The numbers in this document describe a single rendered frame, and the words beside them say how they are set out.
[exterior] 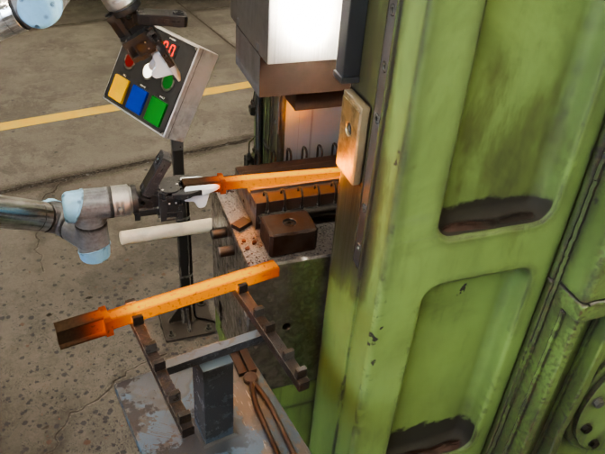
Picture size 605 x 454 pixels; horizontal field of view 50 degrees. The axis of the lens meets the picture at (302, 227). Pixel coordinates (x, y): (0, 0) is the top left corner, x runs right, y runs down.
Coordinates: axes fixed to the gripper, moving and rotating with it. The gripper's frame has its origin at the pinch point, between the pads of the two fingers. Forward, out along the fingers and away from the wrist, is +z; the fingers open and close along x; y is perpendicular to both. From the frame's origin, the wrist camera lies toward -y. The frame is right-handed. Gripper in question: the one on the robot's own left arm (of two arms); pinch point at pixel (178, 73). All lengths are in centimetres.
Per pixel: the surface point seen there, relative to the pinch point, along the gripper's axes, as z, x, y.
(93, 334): 9, 58, 35
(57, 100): 93, -265, 88
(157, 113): 19.9, -28.2, 12.9
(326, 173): 36.7, 15.6, -19.5
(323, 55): 0.6, 27.0, -28.9
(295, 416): 94, 35, 23
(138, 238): 50, -21, 39
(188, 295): 15, 55, 18
